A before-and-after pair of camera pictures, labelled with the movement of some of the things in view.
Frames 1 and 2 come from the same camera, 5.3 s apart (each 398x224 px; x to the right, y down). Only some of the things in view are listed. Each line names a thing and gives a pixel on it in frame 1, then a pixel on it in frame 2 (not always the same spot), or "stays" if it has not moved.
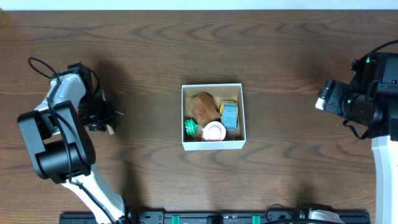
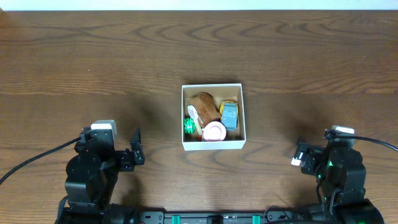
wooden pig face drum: x=120 y=126 -> x=193 y=112
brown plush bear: x=204 y=108 stays
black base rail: x=212 y=218 stays
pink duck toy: x=214 y=131 stays
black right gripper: x=331 y=96 -> x=314 y=155
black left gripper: x=99 y=115 -> x=132 y=156
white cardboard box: x=221 y=93 stays
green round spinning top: x=191 y=126 stays
